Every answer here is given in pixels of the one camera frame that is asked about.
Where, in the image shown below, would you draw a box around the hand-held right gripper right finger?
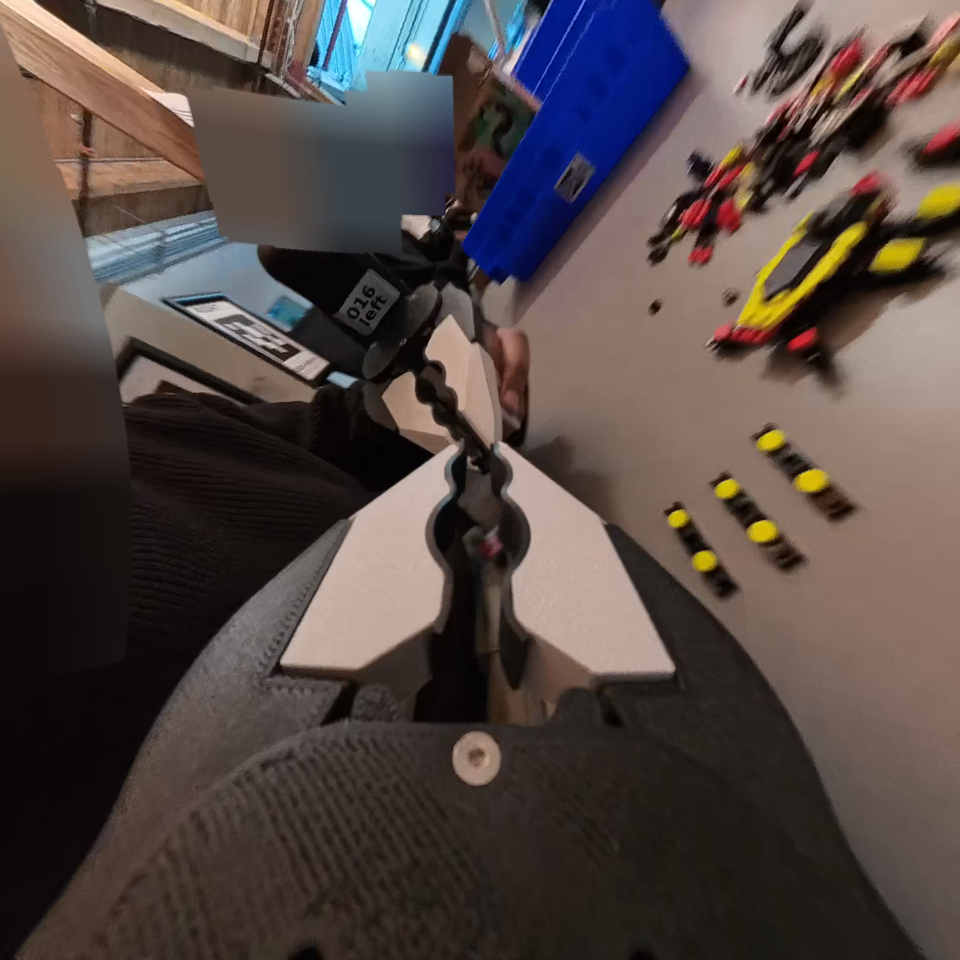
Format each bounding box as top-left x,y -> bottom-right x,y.
497,441 -> 678,685

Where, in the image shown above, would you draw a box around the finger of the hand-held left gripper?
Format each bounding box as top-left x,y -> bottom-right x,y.
381,366 -> 483,457
422,313 -> 502,451

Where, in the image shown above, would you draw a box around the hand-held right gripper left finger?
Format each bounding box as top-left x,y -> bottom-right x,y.
279,444 -> 464,678

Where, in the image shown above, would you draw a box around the black lego strip yellow tiles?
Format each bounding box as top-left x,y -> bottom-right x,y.
752,424 -> 858,522
663,503 -> 741,599

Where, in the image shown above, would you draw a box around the yellow black lego model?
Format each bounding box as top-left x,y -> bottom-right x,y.
707,174 -> 960,378

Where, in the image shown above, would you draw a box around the pile of loose lego pieces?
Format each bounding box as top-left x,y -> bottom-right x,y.
647,0 -> 960,265

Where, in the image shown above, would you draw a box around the person's left hand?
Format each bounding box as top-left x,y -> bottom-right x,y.
486,326 -> 531,445

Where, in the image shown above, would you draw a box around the black-framed printed marker board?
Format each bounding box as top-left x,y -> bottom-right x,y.
161,292 -> 333,385

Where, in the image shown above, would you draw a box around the cardboard box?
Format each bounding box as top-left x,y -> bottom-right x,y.
450,33 -> 543,219

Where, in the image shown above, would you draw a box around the wooden beam structure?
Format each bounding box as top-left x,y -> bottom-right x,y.
0,0 -> 331,237

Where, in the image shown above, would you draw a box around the blue plastic bin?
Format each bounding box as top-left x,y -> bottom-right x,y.
459,0 -> 691,285

